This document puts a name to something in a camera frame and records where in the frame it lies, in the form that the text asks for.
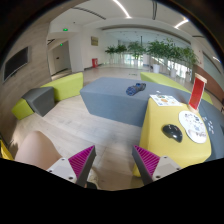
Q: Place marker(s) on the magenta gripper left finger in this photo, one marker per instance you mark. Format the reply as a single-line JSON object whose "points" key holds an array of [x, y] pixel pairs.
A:
{"points": [[75, 169]]}

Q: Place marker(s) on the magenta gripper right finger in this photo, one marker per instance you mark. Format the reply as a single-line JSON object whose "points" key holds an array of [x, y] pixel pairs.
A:
{"points": [[151, 166]]}

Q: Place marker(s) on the black computer mouse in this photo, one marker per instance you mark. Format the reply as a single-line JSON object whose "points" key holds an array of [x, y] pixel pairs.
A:
{"points": [[172, 131]]}

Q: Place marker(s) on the yellow table block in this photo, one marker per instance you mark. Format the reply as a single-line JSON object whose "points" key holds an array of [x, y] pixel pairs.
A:
{"points": [[184, 153]]}

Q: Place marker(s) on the bare knee of person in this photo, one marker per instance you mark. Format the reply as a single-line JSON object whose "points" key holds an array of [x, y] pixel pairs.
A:
{"points": [[38, 150]]}

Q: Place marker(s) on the printed paper leaflet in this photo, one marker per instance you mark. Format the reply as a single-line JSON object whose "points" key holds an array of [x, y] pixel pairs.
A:
{"points": [[164, 100]]}

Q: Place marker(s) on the large grey bench block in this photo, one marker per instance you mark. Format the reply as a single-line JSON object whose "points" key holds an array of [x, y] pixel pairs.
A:
{"points": [[106, 97]]}

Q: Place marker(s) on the dark grey cube seat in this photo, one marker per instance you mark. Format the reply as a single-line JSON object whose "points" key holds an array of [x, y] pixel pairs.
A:
{"points": [[41, 100]]}

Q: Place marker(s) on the blue cloth bundle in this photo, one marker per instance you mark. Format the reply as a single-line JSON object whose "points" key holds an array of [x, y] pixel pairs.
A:
{"points": [[132, 90]]}

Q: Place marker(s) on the grey side bench right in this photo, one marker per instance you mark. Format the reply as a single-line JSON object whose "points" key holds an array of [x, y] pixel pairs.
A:
{"points": [[214, 122]]}

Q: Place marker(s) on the lime green bench left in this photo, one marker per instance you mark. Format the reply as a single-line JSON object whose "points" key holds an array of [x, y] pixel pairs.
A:
{"points": [[65, 87]]}

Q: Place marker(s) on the lime green bench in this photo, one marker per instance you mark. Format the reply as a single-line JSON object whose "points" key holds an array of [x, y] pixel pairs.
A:
{"points": [[158, 83], [65, 87]]}

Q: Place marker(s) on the lime green bench right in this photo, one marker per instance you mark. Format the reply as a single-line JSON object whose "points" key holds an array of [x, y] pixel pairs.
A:
{"points": [[158, 83]]}

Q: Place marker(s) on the red bin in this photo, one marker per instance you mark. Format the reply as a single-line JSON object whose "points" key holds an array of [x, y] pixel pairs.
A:
{"points": [[95, 62]]}

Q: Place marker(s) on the potted plant white pot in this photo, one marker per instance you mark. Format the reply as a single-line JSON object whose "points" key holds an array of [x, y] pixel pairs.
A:
{"points": [[157, 49]]}

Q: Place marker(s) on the wall mounted black television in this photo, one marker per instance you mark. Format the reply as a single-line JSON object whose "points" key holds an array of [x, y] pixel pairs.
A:
{"points": [[16, 62]]}

